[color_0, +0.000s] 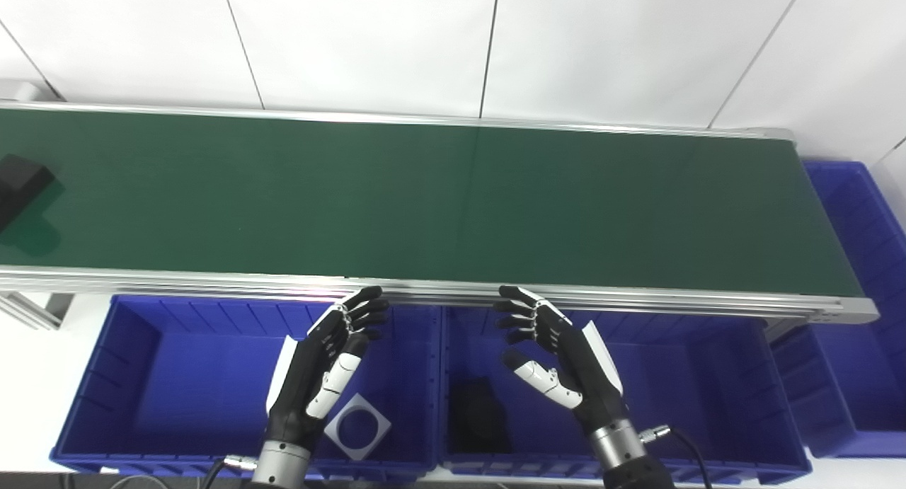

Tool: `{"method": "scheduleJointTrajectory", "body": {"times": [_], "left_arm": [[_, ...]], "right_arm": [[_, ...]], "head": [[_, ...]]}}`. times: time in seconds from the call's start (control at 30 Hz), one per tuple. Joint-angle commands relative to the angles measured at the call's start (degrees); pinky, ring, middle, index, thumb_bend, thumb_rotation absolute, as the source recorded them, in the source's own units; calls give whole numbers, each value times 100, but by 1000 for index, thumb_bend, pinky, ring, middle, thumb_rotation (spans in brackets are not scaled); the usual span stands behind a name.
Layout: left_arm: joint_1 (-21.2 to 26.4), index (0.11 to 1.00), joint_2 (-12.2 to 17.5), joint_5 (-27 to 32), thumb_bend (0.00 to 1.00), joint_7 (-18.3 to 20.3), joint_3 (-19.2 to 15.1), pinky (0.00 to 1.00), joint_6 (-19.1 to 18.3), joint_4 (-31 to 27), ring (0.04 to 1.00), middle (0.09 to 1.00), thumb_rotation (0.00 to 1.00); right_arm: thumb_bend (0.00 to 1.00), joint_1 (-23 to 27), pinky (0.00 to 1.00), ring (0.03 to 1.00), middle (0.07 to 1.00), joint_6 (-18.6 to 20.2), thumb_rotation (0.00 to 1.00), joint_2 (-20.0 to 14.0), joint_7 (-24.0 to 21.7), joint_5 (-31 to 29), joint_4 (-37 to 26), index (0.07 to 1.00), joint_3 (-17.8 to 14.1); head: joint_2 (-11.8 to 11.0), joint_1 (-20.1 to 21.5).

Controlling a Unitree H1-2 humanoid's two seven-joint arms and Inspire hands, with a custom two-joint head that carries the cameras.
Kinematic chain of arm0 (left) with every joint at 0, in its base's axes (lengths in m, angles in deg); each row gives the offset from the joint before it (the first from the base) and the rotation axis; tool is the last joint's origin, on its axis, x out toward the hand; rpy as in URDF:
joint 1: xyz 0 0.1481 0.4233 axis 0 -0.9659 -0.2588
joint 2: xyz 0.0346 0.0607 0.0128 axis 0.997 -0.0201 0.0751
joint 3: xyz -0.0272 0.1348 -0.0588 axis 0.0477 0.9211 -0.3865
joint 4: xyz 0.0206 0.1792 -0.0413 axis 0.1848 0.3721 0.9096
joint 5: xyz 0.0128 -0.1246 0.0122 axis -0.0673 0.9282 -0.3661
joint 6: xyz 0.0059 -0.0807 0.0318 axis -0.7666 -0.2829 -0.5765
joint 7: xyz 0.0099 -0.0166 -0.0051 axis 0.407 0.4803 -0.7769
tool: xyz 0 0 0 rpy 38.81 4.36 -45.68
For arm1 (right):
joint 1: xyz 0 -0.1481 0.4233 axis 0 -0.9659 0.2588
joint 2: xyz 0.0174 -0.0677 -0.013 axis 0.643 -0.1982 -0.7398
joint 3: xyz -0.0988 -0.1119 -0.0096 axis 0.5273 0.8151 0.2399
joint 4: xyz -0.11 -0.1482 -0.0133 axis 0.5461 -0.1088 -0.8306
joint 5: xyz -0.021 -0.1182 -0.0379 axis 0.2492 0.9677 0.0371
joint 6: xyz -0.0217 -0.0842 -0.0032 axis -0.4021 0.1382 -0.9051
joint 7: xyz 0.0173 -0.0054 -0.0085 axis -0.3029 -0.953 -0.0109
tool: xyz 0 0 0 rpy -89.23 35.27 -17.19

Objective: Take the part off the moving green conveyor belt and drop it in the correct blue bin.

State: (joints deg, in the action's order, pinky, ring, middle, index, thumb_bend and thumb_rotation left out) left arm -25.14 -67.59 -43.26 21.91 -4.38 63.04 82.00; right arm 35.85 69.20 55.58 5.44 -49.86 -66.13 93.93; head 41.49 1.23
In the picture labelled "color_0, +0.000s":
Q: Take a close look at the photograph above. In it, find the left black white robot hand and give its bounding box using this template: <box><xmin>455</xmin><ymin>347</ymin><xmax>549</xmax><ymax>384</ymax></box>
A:
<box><xmin>265</xmin><ymin>285</ymin><xmax>391</xmax><ymax>453</ymax></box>

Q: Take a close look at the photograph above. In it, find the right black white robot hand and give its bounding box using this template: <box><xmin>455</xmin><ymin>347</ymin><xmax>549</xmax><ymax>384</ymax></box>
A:
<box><xmin>493</xmin><ymin>285</ymin><xmax>629</xmax><ymax>437</ymax></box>

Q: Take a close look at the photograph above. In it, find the black cylinder block part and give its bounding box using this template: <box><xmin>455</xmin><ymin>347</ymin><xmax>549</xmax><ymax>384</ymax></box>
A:
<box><xmin>0</xmin><ymin>154</ymin><xmax>56</xmax><ymax>234</ymax></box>
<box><xmin>449</xmin><ymin>377</ymin><xmax>512</xmax><ymax>456</ymax></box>

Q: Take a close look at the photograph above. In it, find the green conveyor belt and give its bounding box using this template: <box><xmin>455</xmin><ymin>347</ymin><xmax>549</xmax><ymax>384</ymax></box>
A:
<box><xmin>0</xmin><ymin>100</ymin><xmax>880</xmax><ymax>327</ymax></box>
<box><xmin>0</xmin><ymin>108</ymin><xmax>866</xmax><ymax>299</ymax></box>

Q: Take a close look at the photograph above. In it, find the blue plastic bin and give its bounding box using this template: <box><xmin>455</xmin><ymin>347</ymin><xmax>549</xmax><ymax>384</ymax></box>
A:
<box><xmin>439</xmin><ymin>305</ymin><xmax>813</xmax><ymax>484</ymax></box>
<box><xmin>50</xmin><ymin>294</ymin><xmax>443</xmax><ymax>479</ymax></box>
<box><xmin>770</xmin><ymin>160</ymin><xmax>906</xmax><ymax>460</ymax></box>

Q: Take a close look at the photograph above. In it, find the aluminium conveyor leg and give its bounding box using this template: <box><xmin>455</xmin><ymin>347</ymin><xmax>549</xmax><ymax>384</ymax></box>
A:
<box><xmin>0</xmin><ymin>291</ymin><xmax>75</xmax><ymax>330</ymax></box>

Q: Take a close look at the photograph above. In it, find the grey conveyor end cap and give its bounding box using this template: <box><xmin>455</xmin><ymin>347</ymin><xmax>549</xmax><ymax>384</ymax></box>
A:
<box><xmin>0</xmin><ymin>79</ymin><xmax>45</xmax><ymax>102</ymax></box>

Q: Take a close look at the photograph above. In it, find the white square plate with hole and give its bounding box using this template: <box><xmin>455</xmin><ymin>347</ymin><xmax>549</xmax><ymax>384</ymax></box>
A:
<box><xmin>323</xmin><ymin>393</ymin><xmax>392</xmax><ymax>461</ymax></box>

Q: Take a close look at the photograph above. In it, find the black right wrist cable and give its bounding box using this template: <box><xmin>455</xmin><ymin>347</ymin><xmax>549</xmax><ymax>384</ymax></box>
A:
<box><xmin>639</xmin><ymin>424</ymin><xmax>712</xmax><ymax>489</ymax></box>

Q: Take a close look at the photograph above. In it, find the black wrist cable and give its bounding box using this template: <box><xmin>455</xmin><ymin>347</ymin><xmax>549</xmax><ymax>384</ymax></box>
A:
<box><xmin>202</xmin><ymin>455</ymin><xmax>259</xmax><ymax>489</ymax></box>
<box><xmin>639</xmin><ymin>424</ymin><xmax>712</xmax><ymax>489</ymax></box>

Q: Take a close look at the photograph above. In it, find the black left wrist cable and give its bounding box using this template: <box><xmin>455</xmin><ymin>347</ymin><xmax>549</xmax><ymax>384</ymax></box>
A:
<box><xmin>202</xmin><ymin>455</ymin><xmax>259</xmax><ymax>489</ymax></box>

